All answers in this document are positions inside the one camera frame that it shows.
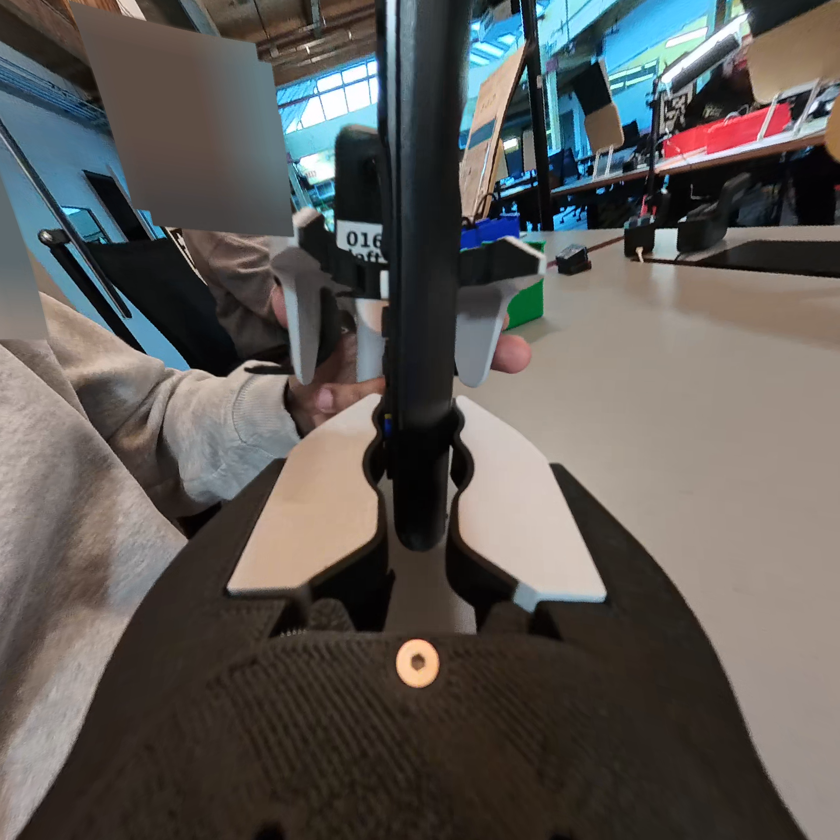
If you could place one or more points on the blue plastic bin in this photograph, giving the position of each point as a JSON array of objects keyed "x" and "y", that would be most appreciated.
[{"x": 492, "y": 233}]

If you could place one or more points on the person's left forearm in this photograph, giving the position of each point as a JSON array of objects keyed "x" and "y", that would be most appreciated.
[{"x": 216, "y": 433}]

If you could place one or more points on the black desk mat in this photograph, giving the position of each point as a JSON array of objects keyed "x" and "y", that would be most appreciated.
[{"x": 774, "y": 253}]

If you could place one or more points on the red plastic bin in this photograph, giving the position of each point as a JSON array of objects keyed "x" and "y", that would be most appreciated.
[
  {"x": 748, "y": 131},
  {"x": 686, "y": 143}
]

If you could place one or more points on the black steel column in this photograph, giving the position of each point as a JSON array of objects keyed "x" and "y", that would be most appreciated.
[{"x": 537, "y": 111}]

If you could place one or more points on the grey desk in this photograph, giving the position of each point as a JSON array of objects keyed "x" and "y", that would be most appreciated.
[{"x": 689, "y": 394}]

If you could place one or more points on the black cylindrical handheld device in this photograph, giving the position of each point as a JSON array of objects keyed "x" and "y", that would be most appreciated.
[{"x": 423, "y": 262}]

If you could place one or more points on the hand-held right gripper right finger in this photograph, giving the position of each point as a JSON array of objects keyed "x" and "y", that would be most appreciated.
[{"x": 525, "y": 512}]

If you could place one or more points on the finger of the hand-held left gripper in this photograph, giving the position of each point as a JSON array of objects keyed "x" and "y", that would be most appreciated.
[
  {"x": 476, "y": 334},
  {"x": 303, "y": 328}
]

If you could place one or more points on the small black box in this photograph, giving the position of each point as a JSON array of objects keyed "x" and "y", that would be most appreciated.
[{"x": 573, "y": 260}]

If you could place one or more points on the cardboard board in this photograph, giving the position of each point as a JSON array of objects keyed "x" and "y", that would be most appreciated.
[{"x": 492, "y": 118}]

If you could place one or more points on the black charger dock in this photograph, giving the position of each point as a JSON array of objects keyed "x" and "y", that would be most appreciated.
[{"x": 705, "y": 226}]

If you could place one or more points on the wooden background table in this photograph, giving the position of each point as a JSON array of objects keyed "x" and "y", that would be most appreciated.
[{"x": 754, "y": 146}]

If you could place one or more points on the person's left hand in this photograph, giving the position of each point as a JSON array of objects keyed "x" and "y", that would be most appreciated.
[{"x": 328, "y": 400}]

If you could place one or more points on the green plastic bin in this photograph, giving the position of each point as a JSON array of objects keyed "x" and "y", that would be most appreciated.
[{"x": 525, "y": 305}]

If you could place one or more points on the black charger block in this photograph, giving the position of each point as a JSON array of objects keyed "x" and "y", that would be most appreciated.
[{"x": 640, "y": 239}]

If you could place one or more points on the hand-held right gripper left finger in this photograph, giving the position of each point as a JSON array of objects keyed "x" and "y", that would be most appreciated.
[{"x": 308, "y": 512}]

